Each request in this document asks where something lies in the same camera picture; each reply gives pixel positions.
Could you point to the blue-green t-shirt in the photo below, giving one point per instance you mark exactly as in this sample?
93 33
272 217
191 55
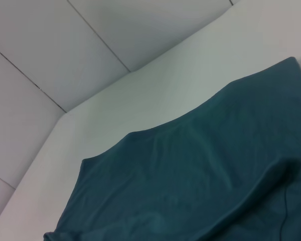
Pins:
190 175

